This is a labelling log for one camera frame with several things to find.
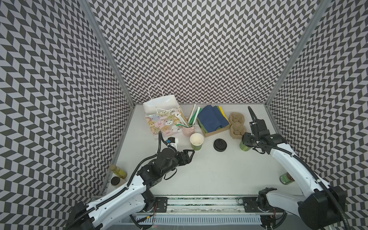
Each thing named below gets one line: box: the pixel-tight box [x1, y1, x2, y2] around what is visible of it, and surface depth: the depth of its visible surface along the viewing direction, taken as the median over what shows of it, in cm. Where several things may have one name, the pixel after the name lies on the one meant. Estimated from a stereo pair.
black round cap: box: [110, 176, 121, 186], surface depth 73 cm
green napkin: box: [196, 116, 209, 134], surface depth 103 cm
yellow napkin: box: [218, 105, 231, 125], surface depth 110 cm
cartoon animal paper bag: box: [142, 84, 185, 138], surface depth 89 cm
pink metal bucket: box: [181, 126, 196, 138], surface depth 96 cm
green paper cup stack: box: [189, 132, 205, 151], surface depth 92 cm
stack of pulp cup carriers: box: [229, 112, 247, 140], surface depth 99 cm
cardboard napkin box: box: [196, 116, 232, 138], surface depth 98 cm
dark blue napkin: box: [197, 104, 230, 133], surface depth 104 cm
